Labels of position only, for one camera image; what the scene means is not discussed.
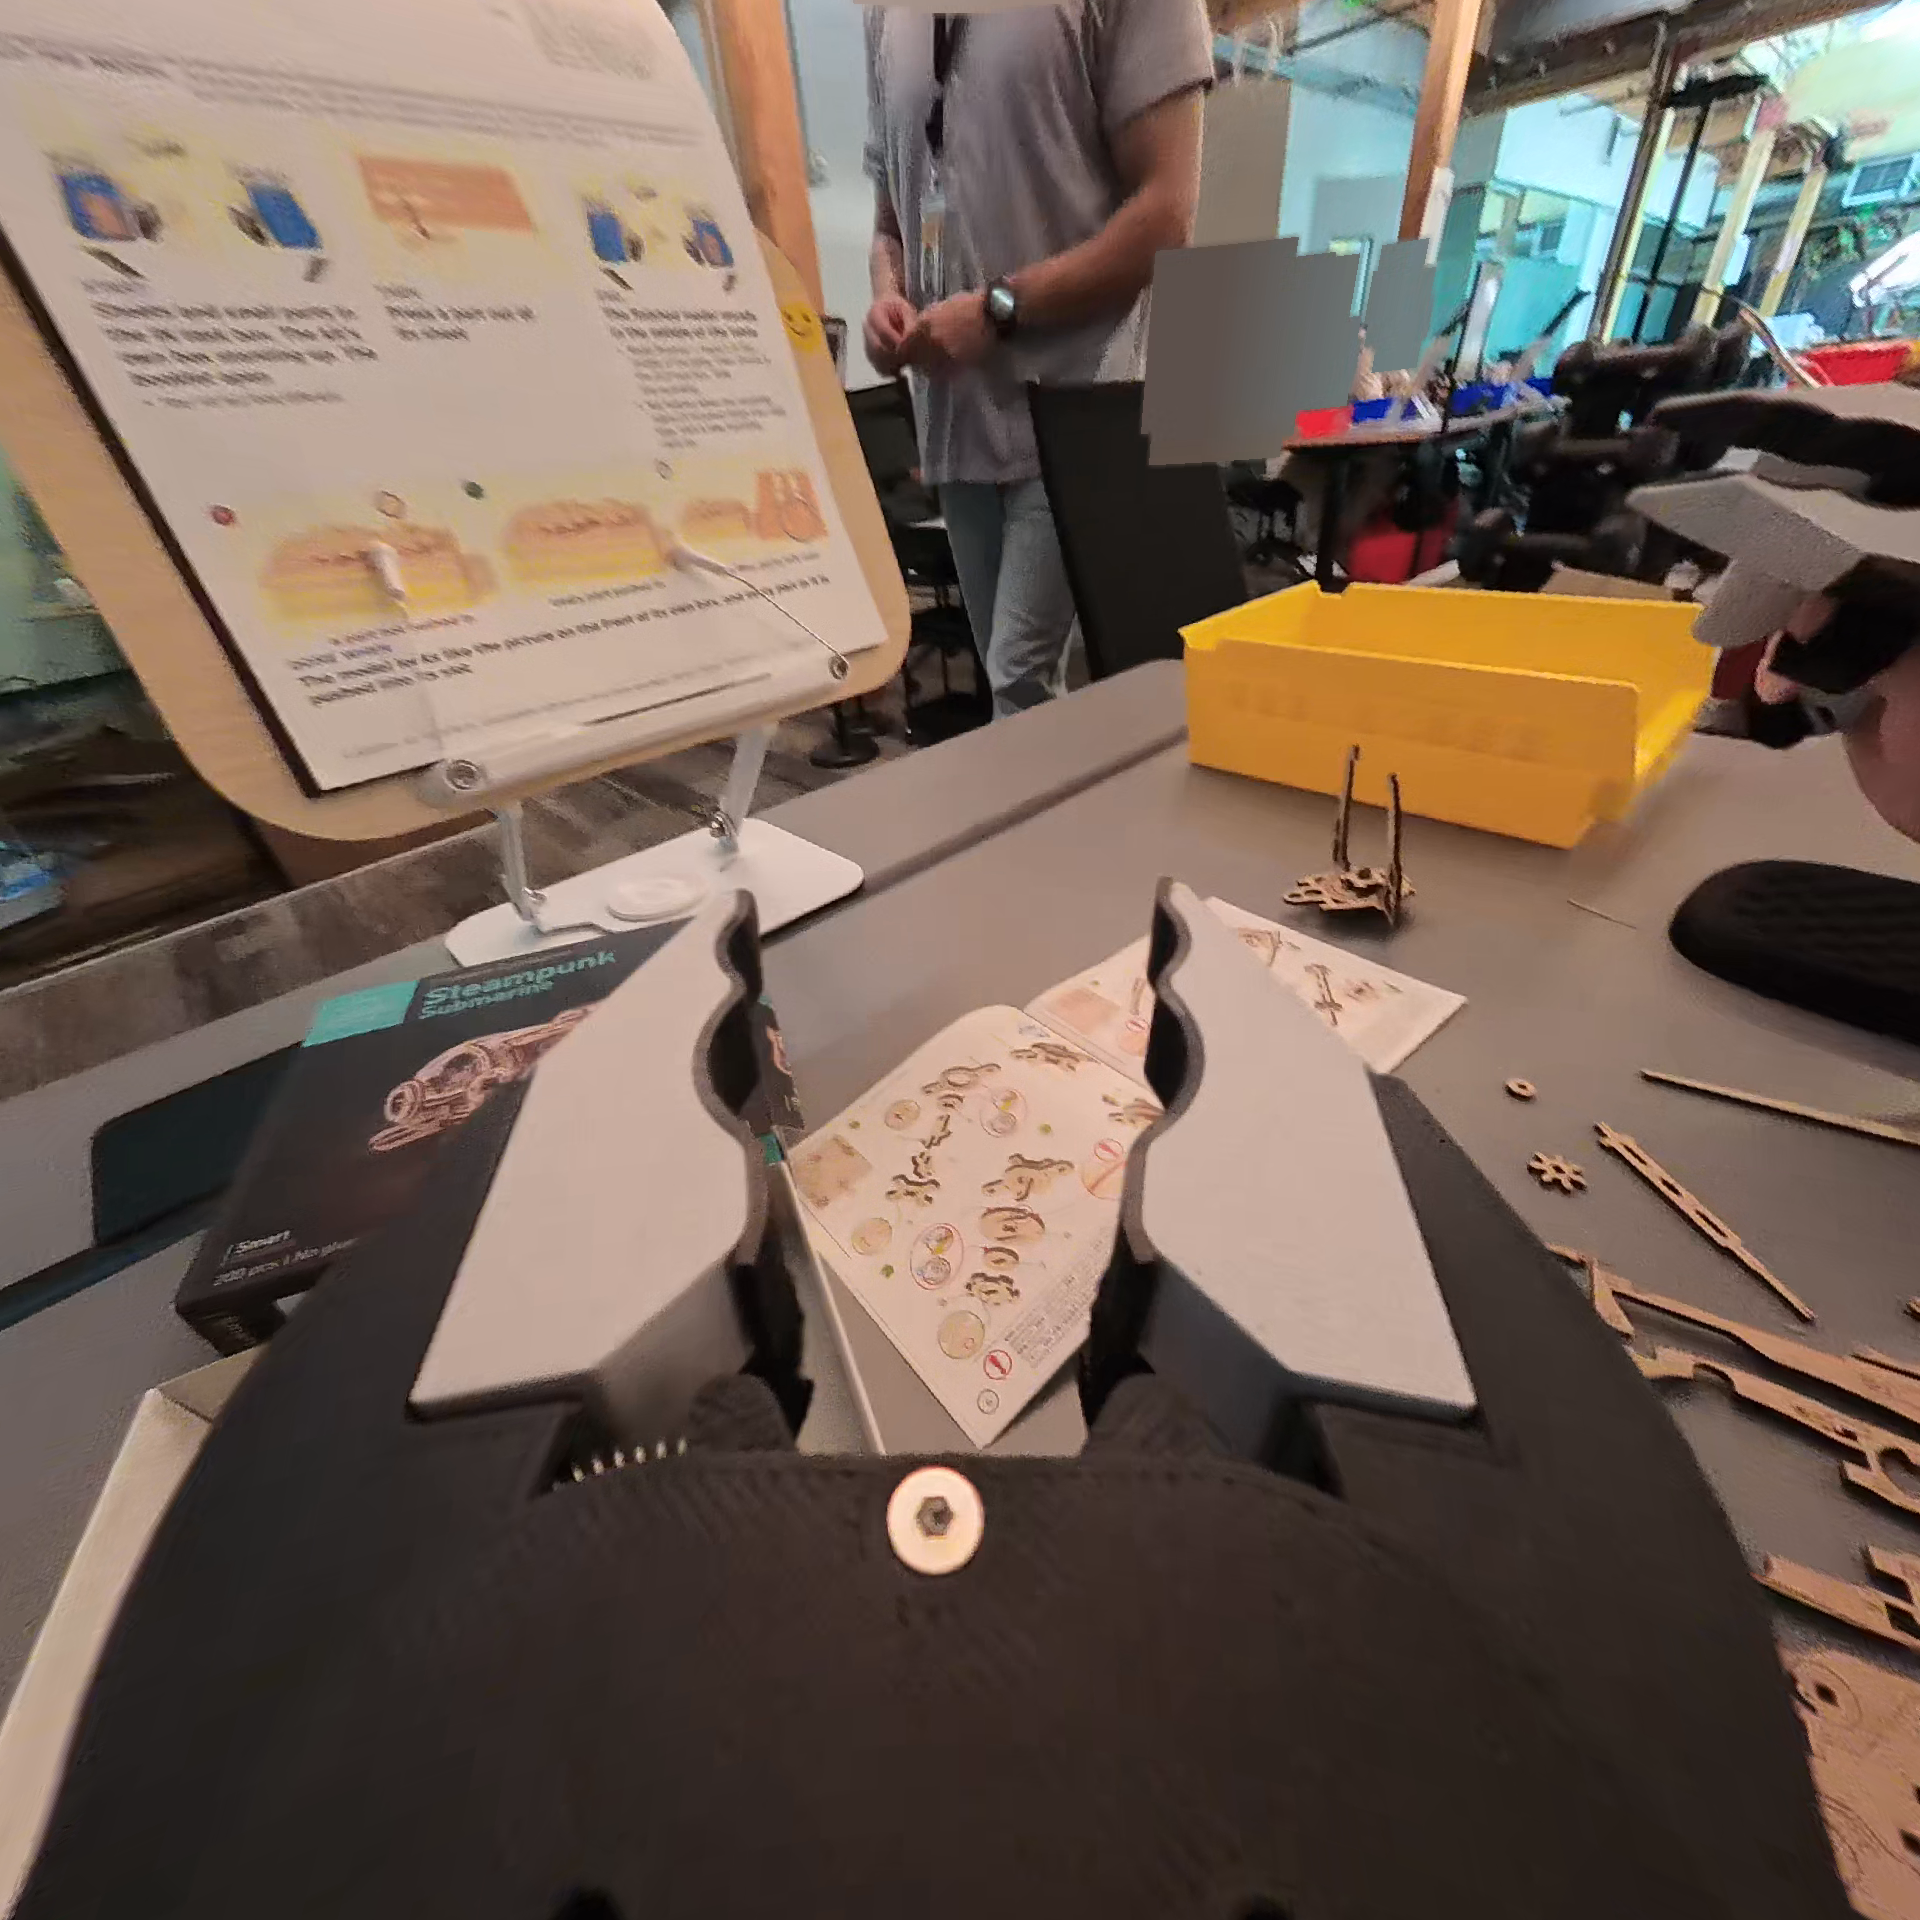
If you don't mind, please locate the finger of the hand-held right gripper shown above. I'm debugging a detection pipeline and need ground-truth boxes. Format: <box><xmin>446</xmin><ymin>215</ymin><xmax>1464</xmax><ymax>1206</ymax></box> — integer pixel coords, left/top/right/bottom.
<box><xmin>1628</xmin><ymin>469</ymin><xmax>1920</xmax><ymax>648</ymax></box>
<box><xmin>1650</xmin><ymin>381</ymin><xmax>1920</xmax><ymax>505</ymax></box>

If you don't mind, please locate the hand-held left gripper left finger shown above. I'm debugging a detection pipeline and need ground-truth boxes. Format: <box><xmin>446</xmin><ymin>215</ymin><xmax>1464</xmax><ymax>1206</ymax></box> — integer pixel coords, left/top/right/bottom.
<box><xmin>406</xmin><ymin>888</ymin><xmax>818</xmax><ymax>1449</ymax></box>

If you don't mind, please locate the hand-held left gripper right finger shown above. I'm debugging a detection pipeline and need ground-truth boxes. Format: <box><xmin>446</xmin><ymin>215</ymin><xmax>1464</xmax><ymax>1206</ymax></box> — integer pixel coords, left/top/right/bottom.
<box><xmin>1083</xmin><ymin>880</ymin><xmax>1482</xmax><ymax>1433</ymax></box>

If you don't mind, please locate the assembly instruction booklet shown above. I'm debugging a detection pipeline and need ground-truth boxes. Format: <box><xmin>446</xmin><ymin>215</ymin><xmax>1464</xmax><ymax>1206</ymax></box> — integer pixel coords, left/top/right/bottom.
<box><xmin>773</xmin><ymin>1001</ymin><xmax>1186</xmax><ymax>1452</ymax></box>

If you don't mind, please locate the black model kit box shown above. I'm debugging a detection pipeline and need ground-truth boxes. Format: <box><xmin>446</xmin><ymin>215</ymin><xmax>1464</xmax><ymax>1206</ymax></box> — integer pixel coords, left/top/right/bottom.
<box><xmin>176</xmin><ymin>918</ymin><xmax>797</xmax><ymax>1352</ymax></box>

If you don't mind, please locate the partly built wooden model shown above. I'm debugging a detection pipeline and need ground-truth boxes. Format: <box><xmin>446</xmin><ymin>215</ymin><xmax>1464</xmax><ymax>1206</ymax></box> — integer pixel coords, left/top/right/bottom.
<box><xmin>1282</xmin><ymin>744</ymin><xmax>1420</xmax><ymax>927</ymax></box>

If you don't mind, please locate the person's right hand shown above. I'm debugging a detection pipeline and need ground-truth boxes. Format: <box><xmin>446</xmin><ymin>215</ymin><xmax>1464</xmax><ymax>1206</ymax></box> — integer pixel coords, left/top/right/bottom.
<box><xmin>1756</xmin><ymin>585</ymin><xmax>1920</xmax><ymax>845</ymax></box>

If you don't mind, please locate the black dumbbell rack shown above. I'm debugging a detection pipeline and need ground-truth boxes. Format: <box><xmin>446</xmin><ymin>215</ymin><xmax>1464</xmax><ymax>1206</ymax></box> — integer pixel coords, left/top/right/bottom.
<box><xmin>1456</xmin><ymin>322</ymin><xmax>1758</xmax><ymax>593</ymax></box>

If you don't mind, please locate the small white instruction leaflet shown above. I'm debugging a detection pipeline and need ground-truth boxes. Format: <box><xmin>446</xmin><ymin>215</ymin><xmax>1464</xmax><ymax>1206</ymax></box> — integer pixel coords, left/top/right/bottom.
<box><xmin>1026</xmin><ymin>896</ymin><xmax>1467</xmax><ymax>1081</ymax></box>

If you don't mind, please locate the background work desk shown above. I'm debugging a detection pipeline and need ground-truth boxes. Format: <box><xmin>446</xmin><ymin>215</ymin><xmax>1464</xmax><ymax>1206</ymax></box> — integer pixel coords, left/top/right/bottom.
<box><xmin>1282</xmin><ymin>402</ymin><xmax>1560</xmax><ymax>588</ymax></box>

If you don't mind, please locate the yellow plastic bin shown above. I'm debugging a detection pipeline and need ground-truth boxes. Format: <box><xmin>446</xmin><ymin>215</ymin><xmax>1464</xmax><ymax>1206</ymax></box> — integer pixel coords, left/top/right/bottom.
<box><xmin>1179</xmin><ymin>581</ymin><xmax>1718</xmax><ymax>848</ymax></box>

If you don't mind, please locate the notched wooden strip part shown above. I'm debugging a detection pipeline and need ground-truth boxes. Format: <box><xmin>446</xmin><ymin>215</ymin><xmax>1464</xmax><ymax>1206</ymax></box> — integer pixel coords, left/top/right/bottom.
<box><xmin>1594</xmin><ymin>1121</ymin><xmax>1818</xmax><ymax>1326</ymax></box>

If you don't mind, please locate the black desk mat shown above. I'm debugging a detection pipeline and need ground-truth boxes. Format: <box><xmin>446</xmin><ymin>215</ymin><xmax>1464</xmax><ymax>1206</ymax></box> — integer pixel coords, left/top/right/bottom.
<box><xmin>88</xmin><ymin>1041</ymin><xmax>309</xmax><ymax>1248</ymax></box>

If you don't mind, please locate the thin plain wooden strip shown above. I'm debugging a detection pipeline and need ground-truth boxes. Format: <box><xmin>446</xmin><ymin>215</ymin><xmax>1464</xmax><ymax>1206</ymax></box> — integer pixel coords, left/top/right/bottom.
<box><xmin>1638</xmin><ymin>1068</ymin><xmax>1920</xmax><ymax>1150</ymax></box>

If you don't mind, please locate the white cardboard box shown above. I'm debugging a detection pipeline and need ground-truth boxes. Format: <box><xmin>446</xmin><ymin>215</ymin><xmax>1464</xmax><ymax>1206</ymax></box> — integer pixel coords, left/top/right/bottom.
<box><xmin>0</xmin><ymin>1351</ymin><xmax>301</xmax><ymax>1757</ymax></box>

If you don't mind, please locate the laser-cut plywood part sheet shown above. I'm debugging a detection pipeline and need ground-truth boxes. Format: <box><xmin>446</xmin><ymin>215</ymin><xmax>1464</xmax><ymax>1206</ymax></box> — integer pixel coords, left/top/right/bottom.
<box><xmin>1776</xmin><ymin>1641</ymin><xmax>1920</xmax><ymax>1920</ymax></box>
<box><xmin>1546</xmin><ymin>1241</ymin><xmax>1920</xmax><ymax>1653</ymax></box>

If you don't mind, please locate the black office chair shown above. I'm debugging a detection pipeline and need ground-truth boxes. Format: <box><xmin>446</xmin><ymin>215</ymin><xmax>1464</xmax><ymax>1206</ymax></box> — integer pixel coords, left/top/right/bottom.
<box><xmin>1026</xmin><ymin>377</ymin><xmax>1250</xmax><ymax>680</ymax></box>
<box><xmin>847</xmin><ymin>375</ymin><xmax>963</xmax><ymax>736</ymax></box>

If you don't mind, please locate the printed instruction sheet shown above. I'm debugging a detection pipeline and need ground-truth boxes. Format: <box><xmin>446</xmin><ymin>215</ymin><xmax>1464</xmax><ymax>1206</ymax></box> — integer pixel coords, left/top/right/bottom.
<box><xmin>0</xmin><ymin>0</ymin><xmax>888</xmax><ymax>792</ymax></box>

